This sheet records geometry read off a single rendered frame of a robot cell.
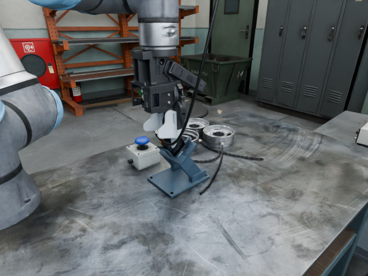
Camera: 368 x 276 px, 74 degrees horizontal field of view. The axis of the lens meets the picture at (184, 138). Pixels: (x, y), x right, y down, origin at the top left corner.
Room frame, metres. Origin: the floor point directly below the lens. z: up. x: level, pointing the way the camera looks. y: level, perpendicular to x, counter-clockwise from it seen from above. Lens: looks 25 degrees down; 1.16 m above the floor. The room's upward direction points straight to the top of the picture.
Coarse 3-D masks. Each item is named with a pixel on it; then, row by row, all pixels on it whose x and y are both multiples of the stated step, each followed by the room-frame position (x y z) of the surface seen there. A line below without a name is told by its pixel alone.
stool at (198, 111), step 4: (188, 104) 1.80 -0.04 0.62; (196, 104) 1.80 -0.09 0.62; (172, 108) 1.69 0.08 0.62; (188, 108) 1.69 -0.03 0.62; (196, 108) 1.69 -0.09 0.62; (200, 108) 1.69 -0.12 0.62; (204, 108) 1.69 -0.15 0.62; (192, 112) 1.60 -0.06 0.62; (196, 112) 1.60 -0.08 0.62; (200, 112) 1.60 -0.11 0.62; (204, 112) 1.61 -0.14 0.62; (192, 116) 1.53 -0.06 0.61; (196, 116) 1.54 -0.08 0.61; (200, 116) 1.55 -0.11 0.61; (204, 116) 1.58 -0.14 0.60
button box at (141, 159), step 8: (136, 144) 0.64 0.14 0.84; (152, 144) 0.64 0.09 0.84; (128, 152) 0.61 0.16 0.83; (136, 152) 0.59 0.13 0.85; (144, 152) 0.59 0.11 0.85; (152, 152) 0.60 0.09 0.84; (128, 160) 0.59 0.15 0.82; (136, 160) 0.58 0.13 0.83; (144, 160) 0.58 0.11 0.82; (152, 160) 0.60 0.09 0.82; (136, 168) 0.58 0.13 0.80; (144, 168) 0.58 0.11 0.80
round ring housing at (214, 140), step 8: (208, 128) 0.79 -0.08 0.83; (216, 128) 0.80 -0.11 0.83; (224, 128) 0.79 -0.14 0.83; (208, 136) 0.71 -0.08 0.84; (216, 136) 0.70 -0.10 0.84; (224, 136) 0.73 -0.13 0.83; (232, 136) 0.72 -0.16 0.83; (208, 144) 0.72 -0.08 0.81; (216, 144) 0.70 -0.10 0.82; (224, 144) 0.70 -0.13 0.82
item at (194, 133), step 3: (186, 129) 0.76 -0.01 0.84; (186, 132) 0.76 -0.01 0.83; (189, 132) 0.76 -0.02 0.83; (192, 132) 0.75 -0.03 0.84; (195, 132) 0.74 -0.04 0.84; (183, 135) 0.74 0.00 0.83; (186, 135) 0.74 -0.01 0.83; (195, 135) 0.74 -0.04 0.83; (198, 135) 0.71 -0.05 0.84; (183, 138) 0.73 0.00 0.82; (186, 138) 0.73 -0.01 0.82; (198, 138) 0.70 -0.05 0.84; (192, 141) 0.67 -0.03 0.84; (195, 141) 0.68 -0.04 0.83; (198, 141) 0.70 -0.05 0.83; (198, 144) 0.70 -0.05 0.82
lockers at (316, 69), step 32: (288, 0) 3.50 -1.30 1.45; (320, 0) 3.19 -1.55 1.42; (352, 0) 2.91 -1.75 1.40; (288, 32) 3.45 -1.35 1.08; (320, 32) 3.13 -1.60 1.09; (352, 32) 2.83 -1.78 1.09; (288, 64) 3.39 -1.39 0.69; (320, 64) 3.06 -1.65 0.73; (352, 64) 2.74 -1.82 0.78; (256, 96) 3.73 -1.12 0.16; (288, 96) 3.32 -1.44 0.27; (320, 96) 3.00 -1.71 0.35; (352, 96) 2.74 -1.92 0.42
